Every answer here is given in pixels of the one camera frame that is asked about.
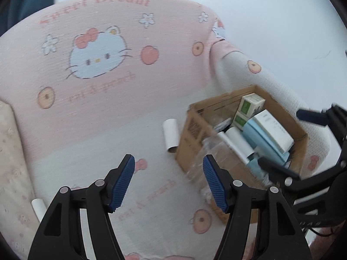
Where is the green and white box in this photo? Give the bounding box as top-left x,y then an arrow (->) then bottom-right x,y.
240,93 -> 266,114
232,111 -> 254,130

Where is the dark blue cloth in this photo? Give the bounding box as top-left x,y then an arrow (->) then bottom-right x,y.
0,0 -> 57,34

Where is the light blue box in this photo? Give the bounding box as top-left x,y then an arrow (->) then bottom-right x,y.
247,153 -> 272,182
242,119 -> 290,163

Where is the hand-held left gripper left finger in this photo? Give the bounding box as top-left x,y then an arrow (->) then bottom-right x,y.
27,154 -> 135,260

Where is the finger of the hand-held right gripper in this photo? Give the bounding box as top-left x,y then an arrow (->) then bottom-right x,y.
257,157 -> 347,194
296,103 -> 347,141

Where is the cream floral quilt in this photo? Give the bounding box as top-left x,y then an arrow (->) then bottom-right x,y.
0,100 -> 37,255

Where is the pink cat print blanket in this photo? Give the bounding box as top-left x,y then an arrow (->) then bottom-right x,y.
0,0 -> 342,260

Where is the black cable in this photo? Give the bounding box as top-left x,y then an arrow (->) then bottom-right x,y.
301,222 -> 337,237

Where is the long white paper roll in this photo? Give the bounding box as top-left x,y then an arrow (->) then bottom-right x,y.
226,127 -> 255,159
217,132 -> 251,166

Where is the person's right forearm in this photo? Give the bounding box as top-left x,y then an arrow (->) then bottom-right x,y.
306,223 -> 345,260

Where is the white flat box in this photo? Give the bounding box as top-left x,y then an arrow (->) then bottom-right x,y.
253,110 -> 295,153

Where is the white and blue packet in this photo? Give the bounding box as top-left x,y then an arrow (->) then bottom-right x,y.
213,118 -> 233,132

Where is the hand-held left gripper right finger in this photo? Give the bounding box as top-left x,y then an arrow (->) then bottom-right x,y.
203,154 -> 311,260

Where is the brown cardboard box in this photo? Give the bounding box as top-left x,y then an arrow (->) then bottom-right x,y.
175,84 -> 309,225

